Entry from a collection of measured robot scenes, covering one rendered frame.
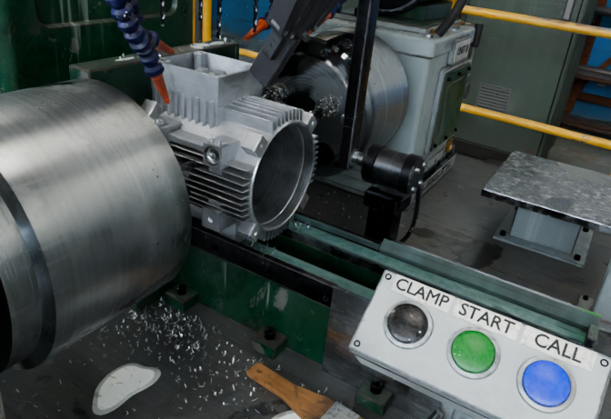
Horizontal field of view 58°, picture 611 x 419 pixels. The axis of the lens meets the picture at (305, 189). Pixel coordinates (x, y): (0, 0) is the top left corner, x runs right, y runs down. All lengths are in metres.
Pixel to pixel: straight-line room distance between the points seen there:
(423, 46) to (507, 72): 2.70
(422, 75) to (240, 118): 0.47
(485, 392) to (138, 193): 0.33
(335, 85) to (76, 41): 0.40
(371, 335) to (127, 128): 0.29
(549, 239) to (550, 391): 0.78
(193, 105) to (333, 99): 0.26
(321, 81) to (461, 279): 0.40
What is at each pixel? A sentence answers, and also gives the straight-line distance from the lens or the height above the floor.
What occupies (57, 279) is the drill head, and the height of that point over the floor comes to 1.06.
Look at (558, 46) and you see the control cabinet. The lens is 3.70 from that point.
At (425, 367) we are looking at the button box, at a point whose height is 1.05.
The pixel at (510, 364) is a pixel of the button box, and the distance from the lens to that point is 0.43.
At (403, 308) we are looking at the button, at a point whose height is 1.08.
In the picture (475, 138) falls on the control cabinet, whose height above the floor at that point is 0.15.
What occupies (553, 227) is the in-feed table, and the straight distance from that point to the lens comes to 1.16.
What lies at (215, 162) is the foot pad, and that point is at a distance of 0.70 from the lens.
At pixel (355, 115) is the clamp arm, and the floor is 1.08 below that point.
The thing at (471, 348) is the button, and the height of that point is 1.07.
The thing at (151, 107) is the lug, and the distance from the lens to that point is 0.79.
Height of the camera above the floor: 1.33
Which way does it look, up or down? 25 degrees down
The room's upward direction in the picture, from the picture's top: 6 degrees clockwise
